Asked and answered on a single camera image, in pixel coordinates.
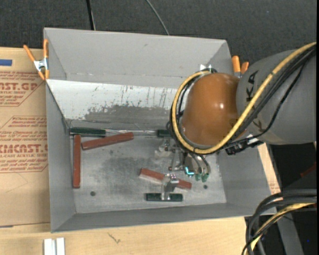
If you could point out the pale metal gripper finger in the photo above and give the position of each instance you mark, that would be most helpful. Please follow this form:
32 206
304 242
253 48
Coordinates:
166 191
173 179

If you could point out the dark green flat block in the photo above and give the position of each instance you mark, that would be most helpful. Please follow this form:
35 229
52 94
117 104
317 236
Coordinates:
87 132
162 133
153 197

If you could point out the red-brown flat block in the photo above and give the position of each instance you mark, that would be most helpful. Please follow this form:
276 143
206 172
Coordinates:
151 174
107 140
76 161

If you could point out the grey metal bin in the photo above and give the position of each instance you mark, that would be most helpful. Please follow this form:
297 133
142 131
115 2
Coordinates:
127 166

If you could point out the brown cardboard board red print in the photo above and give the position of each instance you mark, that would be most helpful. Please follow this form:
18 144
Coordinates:
21 169

